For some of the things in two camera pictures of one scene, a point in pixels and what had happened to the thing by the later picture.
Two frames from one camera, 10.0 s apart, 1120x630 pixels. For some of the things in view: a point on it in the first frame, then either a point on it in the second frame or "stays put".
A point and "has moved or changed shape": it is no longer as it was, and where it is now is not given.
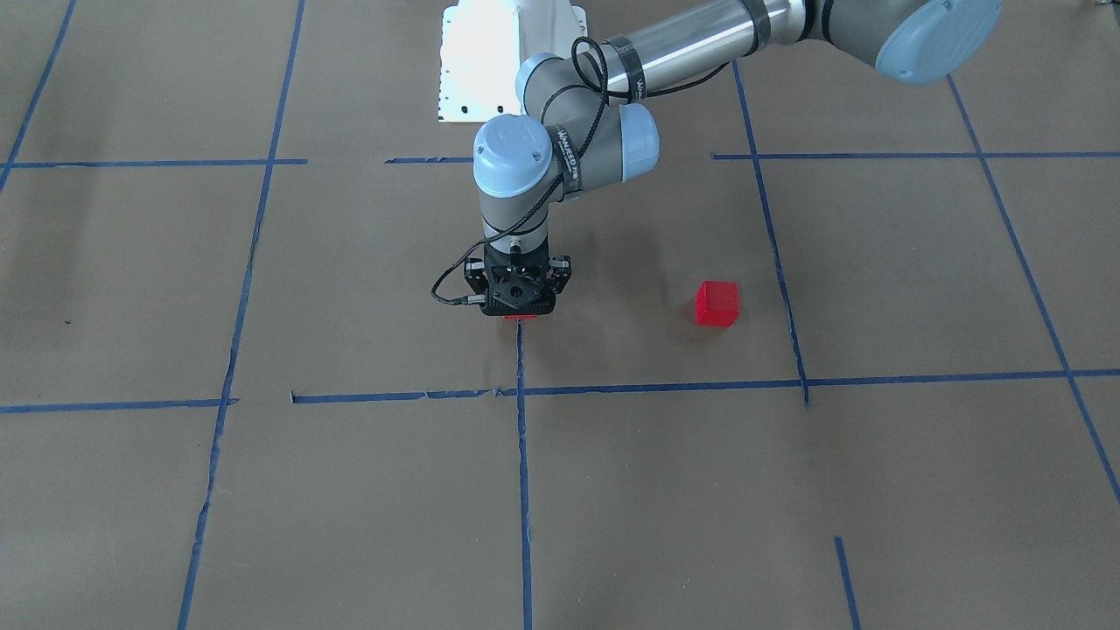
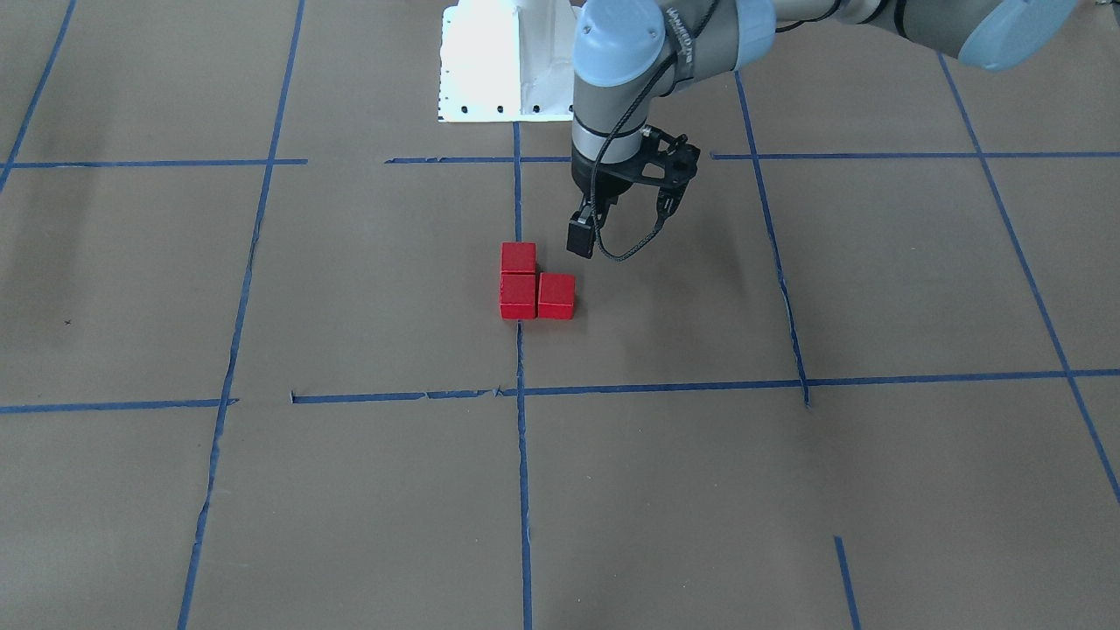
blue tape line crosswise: x=573 y=391 stays put
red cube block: x=717 y=303 has moved or changed shape
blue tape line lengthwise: x=523 y=481 stays put
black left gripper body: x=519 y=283 to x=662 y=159
